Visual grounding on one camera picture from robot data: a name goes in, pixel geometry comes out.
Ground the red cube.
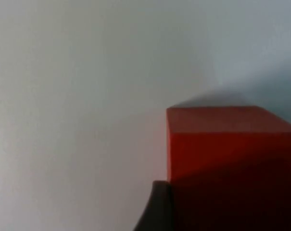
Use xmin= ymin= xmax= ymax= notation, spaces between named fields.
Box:
xmin=165 ymin=105 xmax=291 ymax=231

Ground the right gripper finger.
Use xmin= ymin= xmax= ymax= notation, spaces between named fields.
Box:
xmin=132 ymin=180 xmax=175 ymax=231

